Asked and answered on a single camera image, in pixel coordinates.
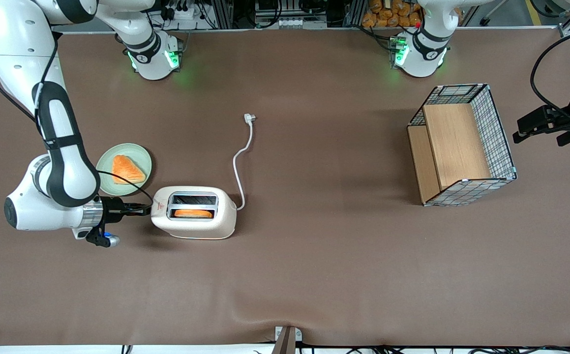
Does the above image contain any pile of orange bread rolls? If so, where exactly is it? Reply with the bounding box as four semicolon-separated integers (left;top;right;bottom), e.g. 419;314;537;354
362;0;423;28

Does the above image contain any white power strip with plugs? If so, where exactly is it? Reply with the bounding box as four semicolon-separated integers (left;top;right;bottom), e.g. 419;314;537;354
159;0;203;21

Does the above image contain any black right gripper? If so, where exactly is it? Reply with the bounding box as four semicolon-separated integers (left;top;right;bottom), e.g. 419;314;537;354
101;196;152;228

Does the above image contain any brown table cloth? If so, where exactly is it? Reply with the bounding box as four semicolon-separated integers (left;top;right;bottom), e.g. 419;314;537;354
0;27;570;348

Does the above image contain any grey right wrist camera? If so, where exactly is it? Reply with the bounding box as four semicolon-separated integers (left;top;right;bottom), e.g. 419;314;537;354
86;225;120;248

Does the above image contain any triangular orange pastry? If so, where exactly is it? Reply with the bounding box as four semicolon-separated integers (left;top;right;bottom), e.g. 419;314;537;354
112;155;147;185

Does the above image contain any wire basket with wooden shelf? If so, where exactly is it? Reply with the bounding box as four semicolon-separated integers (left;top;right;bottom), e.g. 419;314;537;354
407;83;518;207

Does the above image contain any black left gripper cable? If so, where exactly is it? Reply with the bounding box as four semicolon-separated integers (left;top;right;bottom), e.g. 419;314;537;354
531;27;570;124

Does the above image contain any cream two-slot toaster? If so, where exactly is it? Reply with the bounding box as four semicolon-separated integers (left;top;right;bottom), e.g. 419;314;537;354
150;186;238;240

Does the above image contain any pale green plate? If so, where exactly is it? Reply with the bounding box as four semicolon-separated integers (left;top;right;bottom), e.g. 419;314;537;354
96;143;152;197

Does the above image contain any white toaster power cord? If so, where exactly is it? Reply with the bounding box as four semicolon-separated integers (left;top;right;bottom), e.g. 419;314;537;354
233;113;257;212

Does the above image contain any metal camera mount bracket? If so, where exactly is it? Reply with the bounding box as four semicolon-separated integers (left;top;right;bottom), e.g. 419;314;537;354
271;325;303;354

